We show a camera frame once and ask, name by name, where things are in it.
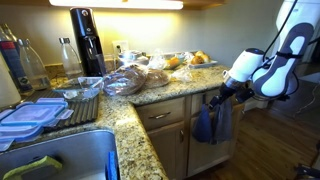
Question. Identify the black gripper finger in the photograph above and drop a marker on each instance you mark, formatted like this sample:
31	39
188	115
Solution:
214	101

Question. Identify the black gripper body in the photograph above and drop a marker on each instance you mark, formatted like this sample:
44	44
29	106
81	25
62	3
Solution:
231	87

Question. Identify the blue microfiber cloth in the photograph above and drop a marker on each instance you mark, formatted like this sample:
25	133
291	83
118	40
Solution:
201	130

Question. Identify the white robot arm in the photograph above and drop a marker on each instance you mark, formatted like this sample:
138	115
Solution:
254	75

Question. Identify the wooden drawer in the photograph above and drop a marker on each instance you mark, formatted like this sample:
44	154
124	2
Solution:
175	106
201	98

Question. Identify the left wooden drawer front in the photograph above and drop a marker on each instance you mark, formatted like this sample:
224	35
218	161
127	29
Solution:
175	106

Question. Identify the grey-blue striped towel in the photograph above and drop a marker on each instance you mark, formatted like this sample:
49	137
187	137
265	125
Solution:
222	123

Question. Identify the clear plastic bag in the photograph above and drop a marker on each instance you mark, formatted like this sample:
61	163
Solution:
182	74

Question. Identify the white plate with rolls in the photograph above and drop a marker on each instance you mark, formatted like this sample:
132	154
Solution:
200	59

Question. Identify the wooden cabinet door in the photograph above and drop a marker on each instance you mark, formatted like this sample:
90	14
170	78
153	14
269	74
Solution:
202	156
168	142

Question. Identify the bowl with orange fruit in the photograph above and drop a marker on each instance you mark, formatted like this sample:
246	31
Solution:
173	60

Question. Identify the left wooden cabinet door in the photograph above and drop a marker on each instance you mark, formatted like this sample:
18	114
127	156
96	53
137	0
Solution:
168	142

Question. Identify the bagged brown bread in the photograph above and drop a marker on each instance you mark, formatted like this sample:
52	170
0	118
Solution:
156	78

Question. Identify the bagged dark bread loaf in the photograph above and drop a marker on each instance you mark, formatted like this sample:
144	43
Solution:
126	80

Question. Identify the blue sponge in sink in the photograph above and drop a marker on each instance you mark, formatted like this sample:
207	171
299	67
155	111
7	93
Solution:
111	167

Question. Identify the black soda maker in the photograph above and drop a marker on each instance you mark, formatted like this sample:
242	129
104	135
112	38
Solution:
88	41

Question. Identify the black dish drying mat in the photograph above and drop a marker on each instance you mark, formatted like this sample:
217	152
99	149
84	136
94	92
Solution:
83	111

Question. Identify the clear glass food container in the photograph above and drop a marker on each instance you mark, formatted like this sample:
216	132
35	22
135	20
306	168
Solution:
81	88

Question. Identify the stainless steel sink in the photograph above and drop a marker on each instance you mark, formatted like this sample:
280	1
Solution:
83	155

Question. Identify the clear bottle silver cap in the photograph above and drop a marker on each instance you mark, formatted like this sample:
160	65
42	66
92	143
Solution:
71	62

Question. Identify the under-cabinet light strip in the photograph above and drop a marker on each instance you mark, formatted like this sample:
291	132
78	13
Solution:
121	4

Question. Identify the clear glass carafe bottle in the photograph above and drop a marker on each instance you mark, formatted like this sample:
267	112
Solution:
33	66

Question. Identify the blue plastic container lid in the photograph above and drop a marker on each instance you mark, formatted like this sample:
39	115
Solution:
46	112

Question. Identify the dark bottle red label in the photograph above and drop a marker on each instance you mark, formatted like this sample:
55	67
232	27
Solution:
11	53

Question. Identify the green yellow sponge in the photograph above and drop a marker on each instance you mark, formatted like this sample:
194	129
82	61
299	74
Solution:
37	170

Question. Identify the metal drawer handle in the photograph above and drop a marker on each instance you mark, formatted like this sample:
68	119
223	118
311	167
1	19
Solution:
159	116

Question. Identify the white wall outlet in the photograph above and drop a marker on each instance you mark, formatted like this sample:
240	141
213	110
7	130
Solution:
119	46

